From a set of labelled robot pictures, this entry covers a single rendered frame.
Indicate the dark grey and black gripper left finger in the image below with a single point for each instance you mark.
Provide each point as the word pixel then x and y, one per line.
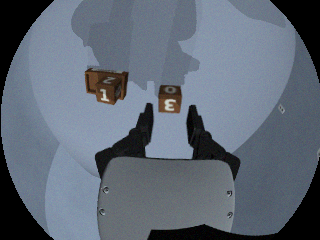
pixel 131 145

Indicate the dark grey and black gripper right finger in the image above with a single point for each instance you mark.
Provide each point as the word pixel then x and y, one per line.
pixel 204 145

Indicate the brown cube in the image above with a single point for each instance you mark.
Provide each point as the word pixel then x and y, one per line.
pixel 169 98
pixel 108 89

